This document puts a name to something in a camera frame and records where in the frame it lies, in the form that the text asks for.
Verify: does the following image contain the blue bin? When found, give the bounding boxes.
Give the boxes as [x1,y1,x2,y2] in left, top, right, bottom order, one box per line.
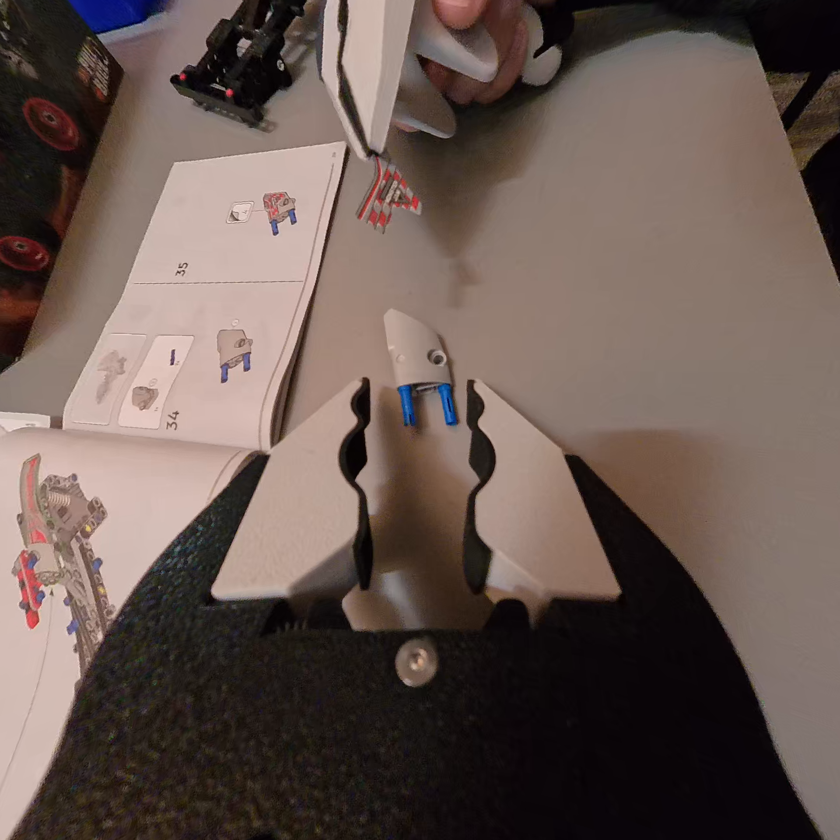
[84,0,166,34]

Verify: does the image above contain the red grey stickered panel piece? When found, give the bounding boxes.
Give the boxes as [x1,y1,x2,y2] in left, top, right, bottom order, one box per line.
[354,154,424,235]

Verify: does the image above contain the black toy car chassis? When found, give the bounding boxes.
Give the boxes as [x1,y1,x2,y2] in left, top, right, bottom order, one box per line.
[169,0,309,133]

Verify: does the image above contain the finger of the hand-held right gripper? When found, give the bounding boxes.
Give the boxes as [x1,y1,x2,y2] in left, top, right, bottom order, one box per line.
[338,0,416,157]
[318,0,368,160]

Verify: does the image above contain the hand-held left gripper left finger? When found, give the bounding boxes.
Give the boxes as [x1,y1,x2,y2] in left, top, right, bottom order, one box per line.
[211,377,373,611]

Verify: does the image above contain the grey panel piece blue pins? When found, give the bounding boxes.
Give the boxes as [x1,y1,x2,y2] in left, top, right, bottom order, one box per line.
[382,308,460,427]

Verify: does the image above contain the instruction booklet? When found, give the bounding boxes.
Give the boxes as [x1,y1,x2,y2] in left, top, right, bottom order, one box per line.
[0,141,349,840]

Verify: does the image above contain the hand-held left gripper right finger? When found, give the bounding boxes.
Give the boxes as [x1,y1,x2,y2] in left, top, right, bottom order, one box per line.
[462,379,622,624]

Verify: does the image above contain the person's right hand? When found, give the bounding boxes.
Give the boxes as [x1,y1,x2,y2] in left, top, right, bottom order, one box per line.
[420,0,553,109]

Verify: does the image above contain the black toy box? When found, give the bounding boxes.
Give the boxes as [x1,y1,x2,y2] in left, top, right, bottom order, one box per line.
[0,0,126,371]

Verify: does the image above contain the black chair frame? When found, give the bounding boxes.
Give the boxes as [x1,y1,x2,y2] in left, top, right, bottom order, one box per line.
[780,66,840,135]

